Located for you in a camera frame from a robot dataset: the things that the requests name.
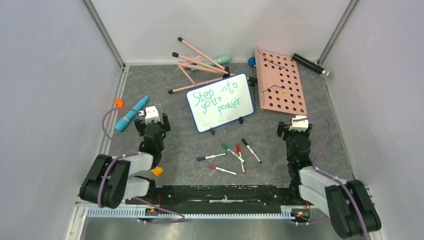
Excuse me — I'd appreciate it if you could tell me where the yellow plastic wedge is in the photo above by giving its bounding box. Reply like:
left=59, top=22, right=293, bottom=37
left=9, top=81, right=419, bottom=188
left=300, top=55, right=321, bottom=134
left=150, top=166, right=164, bottom=177

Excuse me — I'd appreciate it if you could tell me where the pink perforated board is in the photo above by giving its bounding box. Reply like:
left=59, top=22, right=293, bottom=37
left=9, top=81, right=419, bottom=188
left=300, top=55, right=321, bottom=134
left=254, top=46, right=308, bottom=116

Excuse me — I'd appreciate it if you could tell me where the blue toy car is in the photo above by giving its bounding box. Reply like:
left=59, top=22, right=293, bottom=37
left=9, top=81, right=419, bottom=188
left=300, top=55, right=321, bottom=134
left=247, top=57, right=256, bottom=68

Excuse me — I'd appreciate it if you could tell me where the black whiteboard marker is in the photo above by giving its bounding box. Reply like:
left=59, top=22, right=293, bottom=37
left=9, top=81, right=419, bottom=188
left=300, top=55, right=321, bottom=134
left=241, top=138, right=262, bottom=164

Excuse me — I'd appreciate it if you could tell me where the black flashlight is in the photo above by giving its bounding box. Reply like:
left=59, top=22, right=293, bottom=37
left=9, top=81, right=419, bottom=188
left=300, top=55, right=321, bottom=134
left=292, top=53, right=333, bottom=80

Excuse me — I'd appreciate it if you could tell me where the orange clip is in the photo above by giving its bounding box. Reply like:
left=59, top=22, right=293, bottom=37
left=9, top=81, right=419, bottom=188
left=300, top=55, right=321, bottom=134
left=114, top=98, right=124, bottom=108

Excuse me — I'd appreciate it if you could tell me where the blue whiteboard marker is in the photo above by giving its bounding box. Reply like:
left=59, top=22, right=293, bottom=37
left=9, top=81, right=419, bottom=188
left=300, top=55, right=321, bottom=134
left=196, top=152, right=227, bottom=162

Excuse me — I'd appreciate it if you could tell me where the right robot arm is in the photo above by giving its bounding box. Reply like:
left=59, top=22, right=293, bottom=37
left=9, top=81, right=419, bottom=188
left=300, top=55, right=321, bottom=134
left=276, top=116, right=382, bottom=239

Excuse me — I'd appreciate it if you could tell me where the pink whiteboard marker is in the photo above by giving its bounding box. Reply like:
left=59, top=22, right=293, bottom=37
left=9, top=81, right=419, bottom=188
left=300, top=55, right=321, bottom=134
left=207, top=164, right=239, bottom=176

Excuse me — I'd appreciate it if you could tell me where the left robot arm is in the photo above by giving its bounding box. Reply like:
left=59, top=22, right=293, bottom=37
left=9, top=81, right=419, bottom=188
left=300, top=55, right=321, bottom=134
left=79, top=113, right=171, bottom=209

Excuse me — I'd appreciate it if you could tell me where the blue cylindrical tool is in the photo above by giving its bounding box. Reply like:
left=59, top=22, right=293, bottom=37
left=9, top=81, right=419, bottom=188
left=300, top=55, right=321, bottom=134
left=114, top=95, right=150, bottom=132

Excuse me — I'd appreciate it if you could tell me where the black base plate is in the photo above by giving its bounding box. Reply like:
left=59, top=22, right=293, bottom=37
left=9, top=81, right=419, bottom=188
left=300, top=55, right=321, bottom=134
left=145, top=185, right=306, bottom=214

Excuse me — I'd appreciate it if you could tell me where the red whiteboard marker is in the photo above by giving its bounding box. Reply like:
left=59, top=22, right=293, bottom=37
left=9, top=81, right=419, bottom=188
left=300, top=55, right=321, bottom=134
left=235, top=143, right=247, bottom=175

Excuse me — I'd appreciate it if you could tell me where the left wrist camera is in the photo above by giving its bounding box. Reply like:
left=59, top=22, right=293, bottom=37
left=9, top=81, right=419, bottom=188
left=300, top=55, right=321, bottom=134
left=139, top=106, right=162, bottom=125

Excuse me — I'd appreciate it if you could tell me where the green whiteboard marker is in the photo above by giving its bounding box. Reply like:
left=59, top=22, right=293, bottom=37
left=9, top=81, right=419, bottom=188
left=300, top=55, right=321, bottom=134
left=220, top=143, right=245, bottom=163

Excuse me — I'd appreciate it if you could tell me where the mint green bottle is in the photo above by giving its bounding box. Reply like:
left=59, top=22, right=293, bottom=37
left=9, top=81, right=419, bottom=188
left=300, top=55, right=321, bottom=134
left=203, top=54, right=232, bottom=66

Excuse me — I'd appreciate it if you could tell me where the blue framed whiteboard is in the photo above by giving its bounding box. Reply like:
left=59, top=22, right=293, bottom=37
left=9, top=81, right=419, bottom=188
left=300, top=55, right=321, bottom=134
left=185, top=72, right=255, bottom=133

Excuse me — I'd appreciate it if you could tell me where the pink folding tripod stand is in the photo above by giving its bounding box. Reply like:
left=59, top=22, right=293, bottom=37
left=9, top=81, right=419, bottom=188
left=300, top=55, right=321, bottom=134
left=167, top=36, right=259, bottom=95

